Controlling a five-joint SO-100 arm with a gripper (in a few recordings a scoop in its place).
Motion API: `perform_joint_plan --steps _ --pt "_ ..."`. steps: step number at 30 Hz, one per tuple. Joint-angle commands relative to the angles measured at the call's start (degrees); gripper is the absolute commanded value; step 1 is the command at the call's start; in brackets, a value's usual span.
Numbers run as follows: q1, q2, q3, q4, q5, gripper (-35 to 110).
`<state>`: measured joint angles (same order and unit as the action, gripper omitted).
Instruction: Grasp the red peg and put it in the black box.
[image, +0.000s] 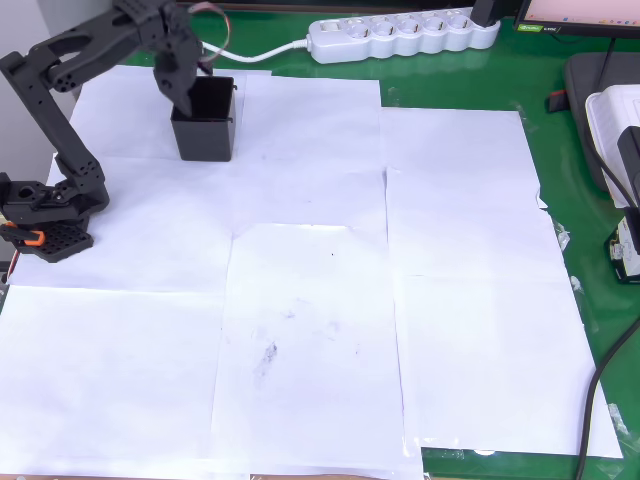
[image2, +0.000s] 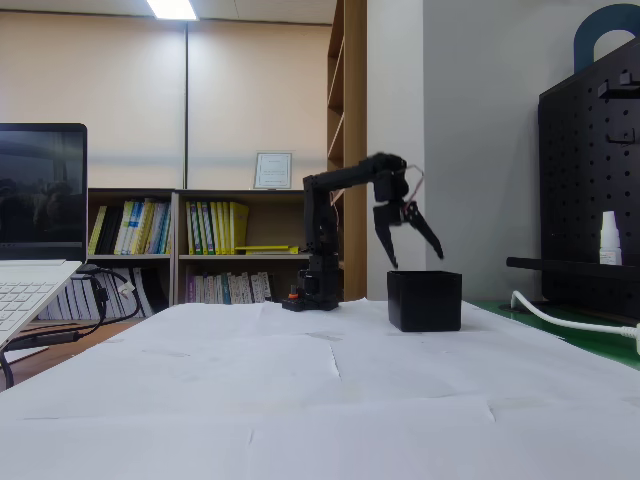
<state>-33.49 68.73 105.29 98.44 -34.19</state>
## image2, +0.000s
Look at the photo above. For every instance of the upright yellow binder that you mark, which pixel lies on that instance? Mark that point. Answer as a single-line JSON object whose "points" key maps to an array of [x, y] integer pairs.
{"points": [[240, 227]]}

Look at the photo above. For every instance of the black open box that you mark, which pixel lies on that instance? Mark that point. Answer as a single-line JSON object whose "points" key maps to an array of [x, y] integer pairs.
{"points": [[425, 302]]}

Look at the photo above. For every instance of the black pegboard shelf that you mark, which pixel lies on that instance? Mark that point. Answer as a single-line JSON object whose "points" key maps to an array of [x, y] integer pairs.
{"points": [[560, 267]]}

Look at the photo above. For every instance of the orange black table clamp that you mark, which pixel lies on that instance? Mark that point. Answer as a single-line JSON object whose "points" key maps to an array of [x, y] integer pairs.
{"points": [[293, 293]]}

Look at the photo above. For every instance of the white paper sheet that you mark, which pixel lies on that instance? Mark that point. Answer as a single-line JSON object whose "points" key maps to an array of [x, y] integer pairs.
{"points": [[190, 325], [150, 450], [360, 320], [575, 440], [200, 380], [450, 370]]}

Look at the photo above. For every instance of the small white bottle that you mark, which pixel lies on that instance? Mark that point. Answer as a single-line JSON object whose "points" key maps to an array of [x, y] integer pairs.
{"points": [[610, 240]]}

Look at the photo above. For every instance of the low wooden bookshelf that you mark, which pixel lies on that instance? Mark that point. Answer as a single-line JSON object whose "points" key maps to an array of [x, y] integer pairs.
{"points": [[130, 260], [215, 260]]}

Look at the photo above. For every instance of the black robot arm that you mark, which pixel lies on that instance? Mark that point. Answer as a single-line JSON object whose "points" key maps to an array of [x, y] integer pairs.
{"points": [[322, 220]]}

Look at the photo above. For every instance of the flat lying yellow book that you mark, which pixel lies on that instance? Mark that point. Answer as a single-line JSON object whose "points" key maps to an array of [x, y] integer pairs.
{"points": [[265, 248]]}

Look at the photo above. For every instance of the ceiling light panel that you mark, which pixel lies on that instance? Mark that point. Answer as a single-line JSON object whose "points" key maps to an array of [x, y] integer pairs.
{"points": [[171, 9]]}

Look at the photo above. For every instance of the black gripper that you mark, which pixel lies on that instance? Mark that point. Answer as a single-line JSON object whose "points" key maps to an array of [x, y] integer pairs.
{"points": [[391, 213]]}

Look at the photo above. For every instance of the blue arch shaped panel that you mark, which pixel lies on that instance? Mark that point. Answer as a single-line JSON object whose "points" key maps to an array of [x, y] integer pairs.
{"points": [[582, 45]]}

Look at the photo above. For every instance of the framed certificate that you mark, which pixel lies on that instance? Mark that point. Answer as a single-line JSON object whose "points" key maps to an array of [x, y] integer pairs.
{"points": [[273, 171]]}

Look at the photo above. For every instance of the black pegboard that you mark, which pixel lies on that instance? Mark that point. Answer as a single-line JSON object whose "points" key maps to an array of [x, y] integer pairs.
{"points": [[580, 175]]}

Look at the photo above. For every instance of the tall wooden bookshelf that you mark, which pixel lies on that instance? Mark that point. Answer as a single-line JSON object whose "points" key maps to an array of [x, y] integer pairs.
{"points": [[350, 100]]}

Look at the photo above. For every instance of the white laptop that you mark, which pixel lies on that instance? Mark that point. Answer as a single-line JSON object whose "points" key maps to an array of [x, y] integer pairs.
{"points": [[40, 200]]}

